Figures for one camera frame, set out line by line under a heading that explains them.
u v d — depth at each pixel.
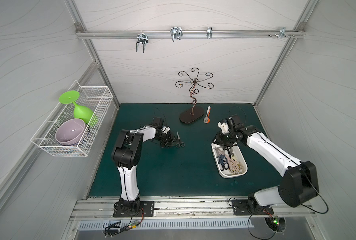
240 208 0.74
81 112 0.64
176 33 0.76
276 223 0.72
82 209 0.75
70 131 0.62
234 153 0.92
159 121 0.84
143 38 0.78
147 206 0.73
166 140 0.88
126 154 0.53
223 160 0.88
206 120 1.11
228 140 0.71
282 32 0.76
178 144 0.97
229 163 0.86
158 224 0.70
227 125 0.72
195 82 0.91
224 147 0.95
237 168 0.84
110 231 0.68
